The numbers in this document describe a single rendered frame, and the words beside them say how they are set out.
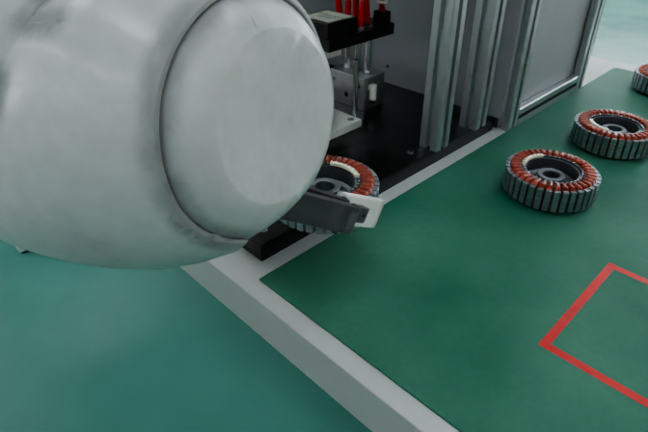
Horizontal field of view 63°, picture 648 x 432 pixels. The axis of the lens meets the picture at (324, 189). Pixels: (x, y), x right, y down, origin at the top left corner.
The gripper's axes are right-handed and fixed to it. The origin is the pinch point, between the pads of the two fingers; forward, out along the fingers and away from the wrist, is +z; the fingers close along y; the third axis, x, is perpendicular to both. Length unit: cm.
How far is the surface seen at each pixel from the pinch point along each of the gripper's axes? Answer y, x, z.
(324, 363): 10.9, -12.7, -5.0
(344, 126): -15.1, 5.9, 18.6
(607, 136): 13.4, 17.9, 39.0
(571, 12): -2, 36, 47
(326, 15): -22.8, 19.9, 15.0
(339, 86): -24.0, 11.5, 24.9
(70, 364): -80, -78, 29
